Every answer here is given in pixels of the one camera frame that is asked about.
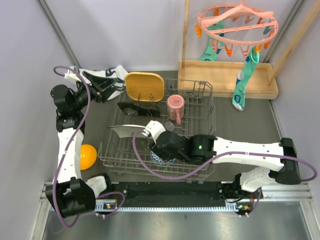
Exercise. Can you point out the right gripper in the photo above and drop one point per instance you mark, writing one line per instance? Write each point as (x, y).
(153, 146)

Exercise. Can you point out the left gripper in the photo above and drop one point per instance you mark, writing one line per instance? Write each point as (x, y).
(102, 83)

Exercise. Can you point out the clear glass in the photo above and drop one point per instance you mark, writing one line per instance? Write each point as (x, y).
(169, 126)

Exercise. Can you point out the blue white patterned bowl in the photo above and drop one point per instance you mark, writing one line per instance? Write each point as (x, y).
(159, 161)

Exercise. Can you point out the yellow woven-pattern plate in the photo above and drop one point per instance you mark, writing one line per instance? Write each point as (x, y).
(144, 87)

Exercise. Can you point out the pink ceramic mug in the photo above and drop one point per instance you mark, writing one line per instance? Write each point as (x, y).
(175, 108)

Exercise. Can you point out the black floral square plate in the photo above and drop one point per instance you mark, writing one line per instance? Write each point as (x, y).
(130, 108)

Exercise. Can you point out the white square plate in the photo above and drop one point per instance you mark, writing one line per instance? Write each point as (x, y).
(126, 130)

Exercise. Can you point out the yellow bowl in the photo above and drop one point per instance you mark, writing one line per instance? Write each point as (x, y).
(88, 156)

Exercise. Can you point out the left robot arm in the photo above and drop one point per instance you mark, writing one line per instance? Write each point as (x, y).
(68, 194)

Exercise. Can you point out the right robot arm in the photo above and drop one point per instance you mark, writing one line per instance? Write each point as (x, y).
(274, 162)

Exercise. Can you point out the white printed cloth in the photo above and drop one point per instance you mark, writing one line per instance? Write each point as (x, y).
(118, 72)

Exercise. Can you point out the teal patterned sock front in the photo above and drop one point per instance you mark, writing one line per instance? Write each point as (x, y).
(243, 77)

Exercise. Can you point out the pink round clothes hanger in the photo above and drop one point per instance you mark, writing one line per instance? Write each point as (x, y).
(240, 25)

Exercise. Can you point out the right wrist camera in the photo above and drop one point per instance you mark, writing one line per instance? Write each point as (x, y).
(153, 130)

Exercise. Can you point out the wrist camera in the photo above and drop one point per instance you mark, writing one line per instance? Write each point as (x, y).
(71, 76)
(153, 130)

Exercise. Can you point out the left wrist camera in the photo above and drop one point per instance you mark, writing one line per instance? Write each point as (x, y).
(71, 76)

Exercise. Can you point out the grey wire dish rack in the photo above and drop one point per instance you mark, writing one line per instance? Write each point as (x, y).
(132, 155)

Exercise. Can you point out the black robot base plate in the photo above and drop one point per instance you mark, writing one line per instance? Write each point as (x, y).
(178, 194)

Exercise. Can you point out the wooden tray frame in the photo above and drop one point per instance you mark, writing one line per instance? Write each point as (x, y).
(218, 78)

